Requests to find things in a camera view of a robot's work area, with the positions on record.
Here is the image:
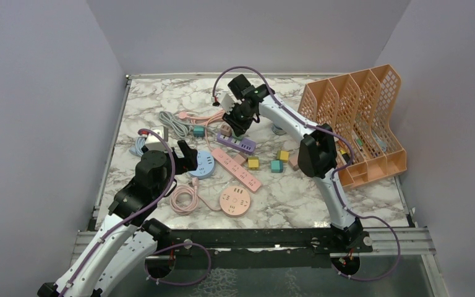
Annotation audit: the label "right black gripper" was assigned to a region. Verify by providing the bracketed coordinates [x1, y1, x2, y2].
[221, 104, 254, 137]

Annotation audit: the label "pink dual USB charger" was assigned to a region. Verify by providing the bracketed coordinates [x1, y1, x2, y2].
[220, 124, 233, 137]

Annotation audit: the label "yellow charger plug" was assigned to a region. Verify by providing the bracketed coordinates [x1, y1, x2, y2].
[276, 150, 290, 163]
[247, 156, 260, 170]

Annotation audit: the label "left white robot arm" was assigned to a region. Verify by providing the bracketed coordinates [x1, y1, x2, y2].
[37, 140, 198, 296]

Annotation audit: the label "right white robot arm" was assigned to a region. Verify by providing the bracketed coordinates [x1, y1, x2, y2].
[220, 74, 364, 252]

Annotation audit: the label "teal charger plug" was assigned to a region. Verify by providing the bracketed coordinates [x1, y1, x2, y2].
[270, 160, 284, 173]

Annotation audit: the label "dusty pink charger plug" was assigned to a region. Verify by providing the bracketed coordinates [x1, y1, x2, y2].
[288, 155, 299, 171]

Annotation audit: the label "purple power strip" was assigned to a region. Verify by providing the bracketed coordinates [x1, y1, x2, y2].
[216, 133, 257, 155]

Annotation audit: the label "blue round power socket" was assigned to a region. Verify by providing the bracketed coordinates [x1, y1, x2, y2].
[188, 150, 216, 179]

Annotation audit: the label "blue patterned tape roll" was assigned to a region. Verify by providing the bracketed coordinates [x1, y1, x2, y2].
[272, 124, 286, 136]

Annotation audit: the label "pink long power strip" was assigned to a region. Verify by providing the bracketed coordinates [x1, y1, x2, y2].
[211, 148, 262, 193]

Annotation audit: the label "pink round power socket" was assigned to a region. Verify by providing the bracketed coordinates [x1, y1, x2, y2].
[219, 186, 251, 217]

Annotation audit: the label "orange mesh file organizer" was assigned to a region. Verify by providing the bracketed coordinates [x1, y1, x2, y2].
[297, 64, 408, 189]

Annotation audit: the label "teal plug near cables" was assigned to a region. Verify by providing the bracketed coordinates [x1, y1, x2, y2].
[192, 126, 206, 138]

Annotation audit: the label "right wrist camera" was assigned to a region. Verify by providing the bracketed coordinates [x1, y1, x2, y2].
[216, 92, 236, 114]

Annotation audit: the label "grey coiled cable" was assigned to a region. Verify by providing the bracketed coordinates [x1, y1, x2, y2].
[158, 110, 191, 139]

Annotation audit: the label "salmon coiled cable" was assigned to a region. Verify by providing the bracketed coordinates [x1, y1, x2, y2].
[178, 109, 232, 136]

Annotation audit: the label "pink coiled cable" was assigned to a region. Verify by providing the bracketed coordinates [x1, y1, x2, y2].
[170, 177, 222, 216]

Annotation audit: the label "blue coiled cable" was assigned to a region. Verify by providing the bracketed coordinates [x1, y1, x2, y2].
[129, 135, 148, 158]

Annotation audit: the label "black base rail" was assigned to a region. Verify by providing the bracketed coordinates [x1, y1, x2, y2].
[143, 219, 373, 276]

